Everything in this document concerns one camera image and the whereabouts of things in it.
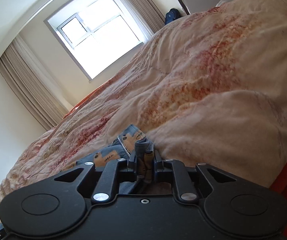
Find blue orange patterned pants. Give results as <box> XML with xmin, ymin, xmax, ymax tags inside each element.
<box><xmin>69</xmin><ymin>124</ymin><xmax>155</xmax><ymax>194</ymax></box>

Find orange bed sheet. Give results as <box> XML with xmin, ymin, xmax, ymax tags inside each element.
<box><xmin>63</xmin><ymin>89</ymin><xmax>97</xmax><ymax>119</ymax></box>

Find pink floral quilt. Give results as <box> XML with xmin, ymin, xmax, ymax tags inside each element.
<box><xmin>0</xmin><ymin>0</ymin><xmax>287</xmax><ymax>235</ymax></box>

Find beige left curtain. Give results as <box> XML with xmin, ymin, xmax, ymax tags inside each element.
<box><xmin>0</xmin><ymin>35</ymin><xmax>72</xmax><ymax>130</ymax></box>

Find beige curtain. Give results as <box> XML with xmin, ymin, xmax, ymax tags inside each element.
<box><xmin>0</xmin><ymin>35</ymin><xmax>72</xmax><ymax>130</ymax></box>
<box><xmin>119</xmin><ymin>0</ymin><xmax>165</xmax><ymax>39</ymax></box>

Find blue backpack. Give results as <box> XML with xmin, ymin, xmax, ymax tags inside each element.
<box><xmin>165</xmin><ymin>8</ymin><xmax>182</xmax><ymax>25</ymax></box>

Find beige right curtain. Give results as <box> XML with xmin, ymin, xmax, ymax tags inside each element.
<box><xmin>119</xmin><ymin>0</ymin><xmax>165</xmax><ymax>39</ymax></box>

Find white pillow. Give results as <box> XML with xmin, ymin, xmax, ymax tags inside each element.
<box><xmin>215</xmin><ymin>0</ymin><xmax>233</xmax><ymax>7</ymax></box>

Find window with white frame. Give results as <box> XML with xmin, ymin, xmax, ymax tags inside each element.
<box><xmin>45</xmin><ymin>0</ymin><xmax>152</xmax><ymax>80</ymax></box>

